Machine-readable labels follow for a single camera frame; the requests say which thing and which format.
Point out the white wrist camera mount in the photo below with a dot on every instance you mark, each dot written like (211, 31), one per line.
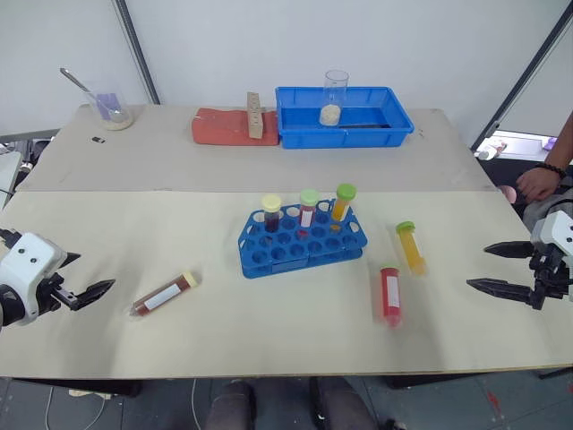
(27, 264)
(555, 228)

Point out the bystander's forearm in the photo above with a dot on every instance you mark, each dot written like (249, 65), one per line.
(561, 148)

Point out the green-capped orange tube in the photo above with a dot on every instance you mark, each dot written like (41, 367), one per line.
(342, 202)
(412, 251)

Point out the blue plastic tray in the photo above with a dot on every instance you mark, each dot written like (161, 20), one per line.
(358, 134)

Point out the green-capped labelled red tube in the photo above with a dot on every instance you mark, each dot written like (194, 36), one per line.
(308, 215)

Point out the bystander's bare hand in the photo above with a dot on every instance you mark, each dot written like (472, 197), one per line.
(539, 183)

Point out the red-capped labelled red tube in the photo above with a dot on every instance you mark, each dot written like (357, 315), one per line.
(390, 291)

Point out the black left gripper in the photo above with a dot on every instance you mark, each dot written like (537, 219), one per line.
(48, 293)

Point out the wooden block with holes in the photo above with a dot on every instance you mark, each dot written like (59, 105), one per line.
(255, 116)

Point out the tall clear beaker with grains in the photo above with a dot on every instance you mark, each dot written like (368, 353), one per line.
(331, 114)

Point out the wide glass beaker with powder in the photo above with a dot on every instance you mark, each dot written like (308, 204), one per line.
(117, 120)

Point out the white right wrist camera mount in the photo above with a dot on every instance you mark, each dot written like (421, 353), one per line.
(555, 228)

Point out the grey metal pole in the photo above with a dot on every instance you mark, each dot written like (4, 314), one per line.
(524, 76)
(136, 51)

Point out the blue test tube rack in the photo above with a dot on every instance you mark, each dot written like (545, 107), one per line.
(286, 256)

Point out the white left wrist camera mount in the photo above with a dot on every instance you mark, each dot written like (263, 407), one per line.
(27, 264)

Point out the glass bowl with spoon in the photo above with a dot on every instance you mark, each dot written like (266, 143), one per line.
(76, 80)

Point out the small black clip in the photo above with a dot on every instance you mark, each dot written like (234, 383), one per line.
(98, 140)

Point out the yellow-capped labelled dark red tube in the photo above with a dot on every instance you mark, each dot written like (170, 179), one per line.
(157, 298)

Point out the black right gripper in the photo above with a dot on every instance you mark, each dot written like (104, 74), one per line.
(548, 273)

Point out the red cloth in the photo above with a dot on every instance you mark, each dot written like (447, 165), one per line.
(219, 130)

